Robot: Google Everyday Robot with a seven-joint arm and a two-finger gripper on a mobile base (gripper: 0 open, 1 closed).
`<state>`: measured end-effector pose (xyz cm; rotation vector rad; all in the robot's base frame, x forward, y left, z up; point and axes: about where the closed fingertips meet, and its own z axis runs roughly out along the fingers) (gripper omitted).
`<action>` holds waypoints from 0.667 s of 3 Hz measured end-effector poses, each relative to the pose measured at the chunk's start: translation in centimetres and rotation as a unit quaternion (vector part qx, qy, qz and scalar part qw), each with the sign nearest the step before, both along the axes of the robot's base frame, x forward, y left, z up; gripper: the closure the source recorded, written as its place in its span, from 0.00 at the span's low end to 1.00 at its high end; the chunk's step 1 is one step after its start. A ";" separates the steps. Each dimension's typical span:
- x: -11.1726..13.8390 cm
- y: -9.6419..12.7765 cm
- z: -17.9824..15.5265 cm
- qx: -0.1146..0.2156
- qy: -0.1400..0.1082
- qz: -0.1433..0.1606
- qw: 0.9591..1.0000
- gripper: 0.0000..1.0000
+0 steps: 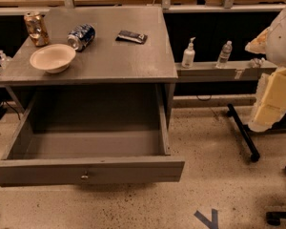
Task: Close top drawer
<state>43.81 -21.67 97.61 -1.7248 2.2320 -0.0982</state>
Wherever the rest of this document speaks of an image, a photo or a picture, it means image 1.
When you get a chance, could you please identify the yellow foam padded gripper finger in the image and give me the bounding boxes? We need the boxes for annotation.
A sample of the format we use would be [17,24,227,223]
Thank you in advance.
[248,67,286,133]

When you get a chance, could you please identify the grey top drawer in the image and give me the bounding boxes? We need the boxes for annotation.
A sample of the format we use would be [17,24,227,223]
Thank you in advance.
[0,84,184,186]

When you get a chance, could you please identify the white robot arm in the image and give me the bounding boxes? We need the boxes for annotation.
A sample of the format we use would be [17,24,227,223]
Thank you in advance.
[245,7,286,132]

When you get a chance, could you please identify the grey drawer cabinet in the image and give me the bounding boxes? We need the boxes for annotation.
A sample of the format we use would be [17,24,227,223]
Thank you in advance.
[0,7,177,124]

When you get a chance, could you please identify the crumpled plastic wrapper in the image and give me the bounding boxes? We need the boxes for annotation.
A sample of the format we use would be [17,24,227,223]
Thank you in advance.
[249,58,265,68]

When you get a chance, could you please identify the black chair base leg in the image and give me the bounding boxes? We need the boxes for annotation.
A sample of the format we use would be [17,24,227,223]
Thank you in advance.
[227,104,260,162]

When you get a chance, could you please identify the white pump lotion bottle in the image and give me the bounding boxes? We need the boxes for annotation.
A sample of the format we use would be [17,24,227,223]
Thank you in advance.
[181,37,195,68]

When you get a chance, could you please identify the black caster base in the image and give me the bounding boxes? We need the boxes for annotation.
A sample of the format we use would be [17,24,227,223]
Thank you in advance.
[266,211,286,226]

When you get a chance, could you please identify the blue tape floor marker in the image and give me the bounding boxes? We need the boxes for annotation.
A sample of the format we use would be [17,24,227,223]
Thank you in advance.
[194,209,219,229]

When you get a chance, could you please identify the black snack bar wrapper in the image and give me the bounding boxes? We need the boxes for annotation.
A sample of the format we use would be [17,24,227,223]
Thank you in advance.
[115,31,148,44]

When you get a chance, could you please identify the blue soda can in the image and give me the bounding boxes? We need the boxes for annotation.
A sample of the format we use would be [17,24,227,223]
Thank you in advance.
[67,24,95,52]

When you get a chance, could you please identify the white bowl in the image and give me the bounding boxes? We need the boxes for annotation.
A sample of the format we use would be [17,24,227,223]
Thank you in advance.
[30,44,76,73]

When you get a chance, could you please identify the orange soda can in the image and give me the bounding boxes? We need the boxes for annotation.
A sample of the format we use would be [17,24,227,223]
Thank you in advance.
[24,11,50,47]

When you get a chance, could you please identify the clear sanitizer pump bottle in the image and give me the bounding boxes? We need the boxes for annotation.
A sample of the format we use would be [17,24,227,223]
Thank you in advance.
[0,50,11,69]

